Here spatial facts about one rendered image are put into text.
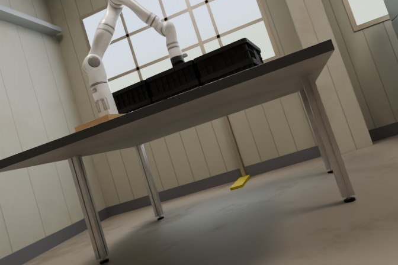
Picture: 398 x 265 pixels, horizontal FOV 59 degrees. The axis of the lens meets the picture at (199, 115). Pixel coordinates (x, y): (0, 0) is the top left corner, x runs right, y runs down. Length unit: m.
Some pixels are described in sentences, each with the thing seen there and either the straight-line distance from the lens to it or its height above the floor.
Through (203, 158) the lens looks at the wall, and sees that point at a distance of 4.05.
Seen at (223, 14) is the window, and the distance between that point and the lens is 4.11.
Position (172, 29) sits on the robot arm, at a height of 1.14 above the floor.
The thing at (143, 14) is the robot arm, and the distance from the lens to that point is 2.02.
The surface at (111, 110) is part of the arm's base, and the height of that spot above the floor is 0.79.
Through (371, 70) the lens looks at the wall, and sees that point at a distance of 3.99.
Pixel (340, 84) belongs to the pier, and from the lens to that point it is 3.68.
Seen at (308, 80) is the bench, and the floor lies 0.64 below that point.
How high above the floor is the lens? 0.48
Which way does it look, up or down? 5 degrees up
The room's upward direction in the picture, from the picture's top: 18 degrees counter-clockwise
